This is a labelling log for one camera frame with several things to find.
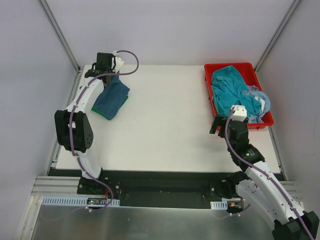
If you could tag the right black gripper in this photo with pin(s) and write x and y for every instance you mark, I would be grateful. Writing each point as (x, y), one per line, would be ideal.
(219, 122)

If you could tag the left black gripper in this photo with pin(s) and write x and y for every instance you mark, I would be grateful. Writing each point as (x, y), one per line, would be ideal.
(107, 78)

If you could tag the dark blue t-shirt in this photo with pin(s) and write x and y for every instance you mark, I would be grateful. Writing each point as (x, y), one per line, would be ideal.
(112, 96)

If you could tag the green t-shirt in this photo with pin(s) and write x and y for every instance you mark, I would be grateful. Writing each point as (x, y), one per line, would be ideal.
(109, 116)

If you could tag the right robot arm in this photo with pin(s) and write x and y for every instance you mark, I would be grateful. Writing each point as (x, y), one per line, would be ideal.
(256, 183)

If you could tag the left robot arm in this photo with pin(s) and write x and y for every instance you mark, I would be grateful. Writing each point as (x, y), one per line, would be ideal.
(73, 129)

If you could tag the teal t-shirt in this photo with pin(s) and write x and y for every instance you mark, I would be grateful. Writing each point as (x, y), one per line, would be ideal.
(226, 83)

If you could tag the light blue t-shirt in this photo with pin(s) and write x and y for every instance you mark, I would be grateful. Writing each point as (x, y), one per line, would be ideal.
(256, 103)

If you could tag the left aluminium frame post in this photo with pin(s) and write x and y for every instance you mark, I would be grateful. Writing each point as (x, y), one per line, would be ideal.
(59, 34)

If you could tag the aluminium frame post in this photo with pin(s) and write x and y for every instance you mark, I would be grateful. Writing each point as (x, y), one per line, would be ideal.
(59, 34)
(289, 14)

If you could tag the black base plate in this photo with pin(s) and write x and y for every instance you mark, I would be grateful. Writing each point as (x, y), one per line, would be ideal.
(168, 189)

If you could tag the right white cable duct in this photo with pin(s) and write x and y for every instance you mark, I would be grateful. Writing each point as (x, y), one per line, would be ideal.
(219, 205)

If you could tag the white cable duct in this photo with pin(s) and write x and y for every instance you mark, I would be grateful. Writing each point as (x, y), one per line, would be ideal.
(219, 205)
(79, 201)

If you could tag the right aluminium frame post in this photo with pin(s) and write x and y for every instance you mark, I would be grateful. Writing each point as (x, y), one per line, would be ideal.
(289, 14)

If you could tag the left white cable duct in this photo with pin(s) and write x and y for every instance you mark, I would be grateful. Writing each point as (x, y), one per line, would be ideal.
(79, 201)

